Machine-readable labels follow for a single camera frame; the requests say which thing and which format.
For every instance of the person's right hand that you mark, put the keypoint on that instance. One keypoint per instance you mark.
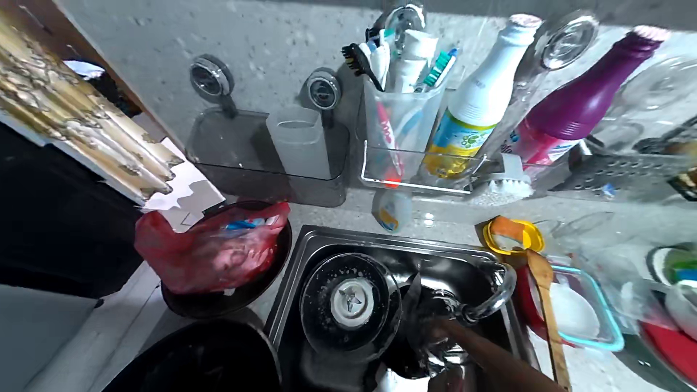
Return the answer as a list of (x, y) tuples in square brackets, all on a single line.
[(436, 329)]

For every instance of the person's right forearm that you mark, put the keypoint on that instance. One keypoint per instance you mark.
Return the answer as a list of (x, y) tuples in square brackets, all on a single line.
[(503, 362)]

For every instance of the pointed grey knife blade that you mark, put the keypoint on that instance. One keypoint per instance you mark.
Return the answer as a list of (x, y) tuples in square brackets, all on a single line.
[(413, 297)]

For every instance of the curved shiny faucet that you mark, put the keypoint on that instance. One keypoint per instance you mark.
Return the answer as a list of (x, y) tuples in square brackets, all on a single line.
[(509, 286)]

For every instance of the red bowl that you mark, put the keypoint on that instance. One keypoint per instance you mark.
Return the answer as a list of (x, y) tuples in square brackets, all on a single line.
[(528, 302)]

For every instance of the wooden spatula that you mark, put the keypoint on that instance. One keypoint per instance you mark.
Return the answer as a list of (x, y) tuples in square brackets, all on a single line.
[(550, 313)]

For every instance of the blender jar with blade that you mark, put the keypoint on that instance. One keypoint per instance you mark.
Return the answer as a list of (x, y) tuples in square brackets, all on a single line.
[(321, 326)]

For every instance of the orange sponge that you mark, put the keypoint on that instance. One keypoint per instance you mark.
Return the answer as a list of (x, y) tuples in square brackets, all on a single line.
[(507, 228)]

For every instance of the small bottle orange label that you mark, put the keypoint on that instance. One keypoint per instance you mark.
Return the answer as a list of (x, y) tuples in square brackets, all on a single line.
[(389, 215)]

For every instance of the stainless steel sink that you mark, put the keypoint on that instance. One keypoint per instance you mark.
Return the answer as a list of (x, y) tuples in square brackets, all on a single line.
[(321, 375)]

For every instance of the small yellow bowl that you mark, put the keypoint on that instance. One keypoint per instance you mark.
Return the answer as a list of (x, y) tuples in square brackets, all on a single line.
[(536, 238)]

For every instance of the clear container turquoise rim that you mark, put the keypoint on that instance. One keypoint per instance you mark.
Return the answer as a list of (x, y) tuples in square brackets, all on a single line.
[(577, 305)]

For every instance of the clear plastic shelf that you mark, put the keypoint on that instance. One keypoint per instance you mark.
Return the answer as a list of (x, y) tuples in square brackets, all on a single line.
[(419, 185)]

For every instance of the white scrubbing brush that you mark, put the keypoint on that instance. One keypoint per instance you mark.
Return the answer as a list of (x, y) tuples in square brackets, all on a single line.
[(509, 182)]

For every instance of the clear plastic bag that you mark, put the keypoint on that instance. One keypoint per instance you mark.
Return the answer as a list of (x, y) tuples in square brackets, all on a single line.
[(610, 272)]

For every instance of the tall translucent toothbrush cup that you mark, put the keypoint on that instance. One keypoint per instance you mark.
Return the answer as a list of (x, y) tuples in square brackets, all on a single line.
[(414, 128)]

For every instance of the pink toothbrush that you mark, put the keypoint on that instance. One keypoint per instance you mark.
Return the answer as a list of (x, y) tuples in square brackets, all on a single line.
[(387, 128)]

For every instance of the white translucent cup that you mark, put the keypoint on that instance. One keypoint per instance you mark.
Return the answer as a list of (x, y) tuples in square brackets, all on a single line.
[(302, 150)]

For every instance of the red plastic bag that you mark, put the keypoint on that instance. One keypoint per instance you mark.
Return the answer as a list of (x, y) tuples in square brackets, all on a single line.
[(218, 256)]

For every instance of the red round dish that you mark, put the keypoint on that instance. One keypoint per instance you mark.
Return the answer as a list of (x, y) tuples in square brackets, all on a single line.
[(670, 340)]

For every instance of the white bottle yellow label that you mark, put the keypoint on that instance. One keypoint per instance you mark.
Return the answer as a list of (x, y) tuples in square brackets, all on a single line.
[(479, 98)]

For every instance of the large black bowl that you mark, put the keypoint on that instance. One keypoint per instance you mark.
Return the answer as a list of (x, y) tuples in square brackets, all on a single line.
[(201, 359)]

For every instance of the grey perforated grater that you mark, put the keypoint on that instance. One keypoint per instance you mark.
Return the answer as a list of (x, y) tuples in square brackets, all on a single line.
[(621, 173)]

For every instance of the dark round pan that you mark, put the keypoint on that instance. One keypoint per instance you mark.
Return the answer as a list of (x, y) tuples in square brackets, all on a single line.
[(190, 306)]

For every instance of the white bowl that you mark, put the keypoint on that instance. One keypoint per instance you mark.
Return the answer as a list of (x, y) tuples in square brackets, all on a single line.
[(685, 305)]

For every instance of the blue toothbrush green bristles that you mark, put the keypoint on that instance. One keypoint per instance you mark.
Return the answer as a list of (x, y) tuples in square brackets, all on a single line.
[(438, 69)]

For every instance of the grey transparent shelf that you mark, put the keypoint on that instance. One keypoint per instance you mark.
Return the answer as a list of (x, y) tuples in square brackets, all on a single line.
[(234, 163)]

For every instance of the purple bottle pink label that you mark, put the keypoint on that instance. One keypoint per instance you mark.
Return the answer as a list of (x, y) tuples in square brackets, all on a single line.
[(577, 106)]

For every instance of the round suction hook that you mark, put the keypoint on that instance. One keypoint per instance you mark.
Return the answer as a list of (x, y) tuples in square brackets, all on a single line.
[(209, 78), (569, 42), (323, 91), (408, 15)]

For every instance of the white toothpaste tube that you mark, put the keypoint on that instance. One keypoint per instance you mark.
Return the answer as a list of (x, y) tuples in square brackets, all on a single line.
[(414, 57)]

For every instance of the black toothbrush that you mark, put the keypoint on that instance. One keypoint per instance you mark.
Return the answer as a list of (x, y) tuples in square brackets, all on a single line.
[(356, 60)]

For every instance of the black cabinet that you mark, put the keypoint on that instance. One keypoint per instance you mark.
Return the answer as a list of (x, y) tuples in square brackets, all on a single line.
[(49, 218)]

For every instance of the yellow brown patterned curtain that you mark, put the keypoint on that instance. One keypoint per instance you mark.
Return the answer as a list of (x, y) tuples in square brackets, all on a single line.
[(81, 120)]

